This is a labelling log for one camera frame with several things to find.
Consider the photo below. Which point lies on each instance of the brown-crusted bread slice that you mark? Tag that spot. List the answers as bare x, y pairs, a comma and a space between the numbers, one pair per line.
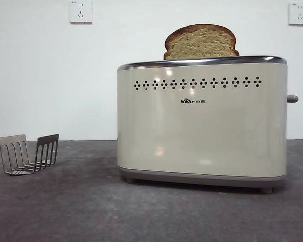
202, 43

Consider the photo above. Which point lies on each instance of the white wall socket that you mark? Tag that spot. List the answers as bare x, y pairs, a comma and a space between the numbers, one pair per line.
81, 12
298, 13

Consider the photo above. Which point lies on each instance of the grey toaster lever knob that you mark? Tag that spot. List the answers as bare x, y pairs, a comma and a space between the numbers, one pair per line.
293, 98

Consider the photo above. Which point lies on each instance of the slotted metal bread rack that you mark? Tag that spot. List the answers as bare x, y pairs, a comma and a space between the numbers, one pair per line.
15, 141

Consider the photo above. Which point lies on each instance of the cream two-slot toaster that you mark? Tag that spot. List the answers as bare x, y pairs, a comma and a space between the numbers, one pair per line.
202, 131

